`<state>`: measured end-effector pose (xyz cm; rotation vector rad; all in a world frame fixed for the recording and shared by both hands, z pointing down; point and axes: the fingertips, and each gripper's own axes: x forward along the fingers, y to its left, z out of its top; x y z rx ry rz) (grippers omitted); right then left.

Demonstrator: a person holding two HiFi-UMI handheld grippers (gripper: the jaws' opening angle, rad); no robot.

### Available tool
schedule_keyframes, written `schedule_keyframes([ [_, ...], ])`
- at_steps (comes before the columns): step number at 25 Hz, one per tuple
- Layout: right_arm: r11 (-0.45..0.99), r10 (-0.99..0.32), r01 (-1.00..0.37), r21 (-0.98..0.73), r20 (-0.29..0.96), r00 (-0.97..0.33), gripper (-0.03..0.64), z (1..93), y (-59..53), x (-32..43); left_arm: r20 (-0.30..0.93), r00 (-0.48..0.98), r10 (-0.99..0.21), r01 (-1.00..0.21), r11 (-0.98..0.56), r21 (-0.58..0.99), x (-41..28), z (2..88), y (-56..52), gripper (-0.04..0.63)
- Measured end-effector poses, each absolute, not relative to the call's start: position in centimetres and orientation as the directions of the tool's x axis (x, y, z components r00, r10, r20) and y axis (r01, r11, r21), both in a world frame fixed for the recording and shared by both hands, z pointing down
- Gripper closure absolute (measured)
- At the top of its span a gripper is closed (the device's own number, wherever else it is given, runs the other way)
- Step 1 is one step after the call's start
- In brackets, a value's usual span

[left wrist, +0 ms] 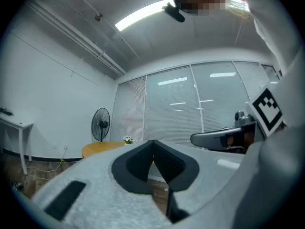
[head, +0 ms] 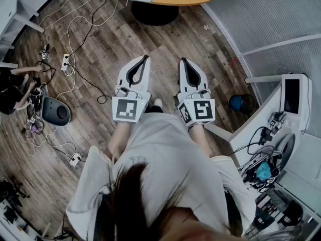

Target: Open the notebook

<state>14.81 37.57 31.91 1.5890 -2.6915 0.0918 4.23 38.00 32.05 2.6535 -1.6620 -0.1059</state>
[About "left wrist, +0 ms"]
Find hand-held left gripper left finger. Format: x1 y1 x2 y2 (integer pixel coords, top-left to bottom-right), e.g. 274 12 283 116
31 139 174 229

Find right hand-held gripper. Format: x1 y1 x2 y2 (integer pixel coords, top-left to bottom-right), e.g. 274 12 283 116
190 84 287 155

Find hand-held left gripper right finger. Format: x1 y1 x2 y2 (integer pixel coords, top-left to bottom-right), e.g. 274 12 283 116
152 139 247 224

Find glass partition with blinds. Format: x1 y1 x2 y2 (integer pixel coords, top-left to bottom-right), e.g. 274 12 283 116
111 60 282 147

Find round wooden table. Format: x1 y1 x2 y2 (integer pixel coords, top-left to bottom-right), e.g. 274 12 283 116
81 141 127 159

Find potted pink flowers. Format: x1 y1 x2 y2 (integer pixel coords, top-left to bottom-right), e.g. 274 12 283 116
122 135 138 145

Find black standing fan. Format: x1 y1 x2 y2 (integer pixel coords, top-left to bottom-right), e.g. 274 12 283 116
91 107 111 142

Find white desk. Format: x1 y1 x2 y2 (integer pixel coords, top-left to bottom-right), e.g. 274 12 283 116
0 114 34 176

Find long ceiling light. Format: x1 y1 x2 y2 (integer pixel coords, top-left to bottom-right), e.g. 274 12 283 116
115 0 251 32

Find white ceiling pipes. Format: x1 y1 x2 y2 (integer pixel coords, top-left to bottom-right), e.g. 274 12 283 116
28 0 127 77

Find black head-mounted camera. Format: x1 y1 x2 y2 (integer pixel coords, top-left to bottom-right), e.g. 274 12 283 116
161 2 186 23

